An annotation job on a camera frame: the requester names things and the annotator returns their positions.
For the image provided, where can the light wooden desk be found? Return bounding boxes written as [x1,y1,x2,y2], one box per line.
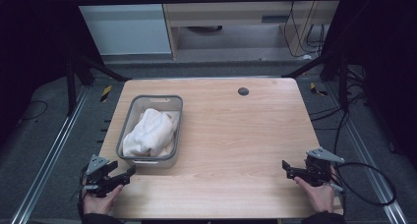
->
[159,0,343,59]

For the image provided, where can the thin black floor cable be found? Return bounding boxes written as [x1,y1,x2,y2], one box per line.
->
[20,99,49,122]

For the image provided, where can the white cabinet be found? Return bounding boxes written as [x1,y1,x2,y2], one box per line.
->
[69,0,173,57]

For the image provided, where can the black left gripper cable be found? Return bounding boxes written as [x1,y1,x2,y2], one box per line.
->
[76,164,90,218]

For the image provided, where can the person's left hand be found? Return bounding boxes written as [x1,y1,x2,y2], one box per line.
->
[82,184,124,216]

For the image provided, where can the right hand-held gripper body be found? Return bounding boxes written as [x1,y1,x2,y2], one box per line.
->
[304,146,346,188]

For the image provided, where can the grey plastic basket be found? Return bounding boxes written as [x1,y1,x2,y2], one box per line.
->
[115,94,184,169]

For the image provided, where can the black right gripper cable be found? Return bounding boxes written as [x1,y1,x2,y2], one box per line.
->
[333,161,398,207]

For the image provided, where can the black floor cables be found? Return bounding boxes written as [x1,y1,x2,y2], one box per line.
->
[308,65,373,156]

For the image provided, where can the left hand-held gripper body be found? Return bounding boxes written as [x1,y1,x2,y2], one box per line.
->
[83,154,116,198]

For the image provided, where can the yellow black striped tape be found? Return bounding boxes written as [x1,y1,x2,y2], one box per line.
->
[309,82,328,97]
[99,84,113,103]

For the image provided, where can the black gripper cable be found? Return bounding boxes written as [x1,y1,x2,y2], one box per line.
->
[76,164,90,218]
[333,161,398,207]

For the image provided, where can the black metal stand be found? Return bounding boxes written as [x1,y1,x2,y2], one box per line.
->
[281,48,350,114]
[63,50,131,117]

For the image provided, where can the aluminium floor rail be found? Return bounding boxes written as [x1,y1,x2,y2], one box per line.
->
[9,85,90,224]
[323,83,411,224]

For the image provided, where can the person's right hand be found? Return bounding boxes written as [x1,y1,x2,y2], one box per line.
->
[293,176,337,214]

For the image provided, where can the white towel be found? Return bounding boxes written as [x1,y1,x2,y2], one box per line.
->
[121,107,180,158]

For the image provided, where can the black curtain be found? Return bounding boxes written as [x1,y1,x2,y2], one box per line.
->
[0,0,106,143]
[319,0,417,168]

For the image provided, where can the black hanging desk cables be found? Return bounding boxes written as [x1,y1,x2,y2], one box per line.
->
[282,0,327,59]

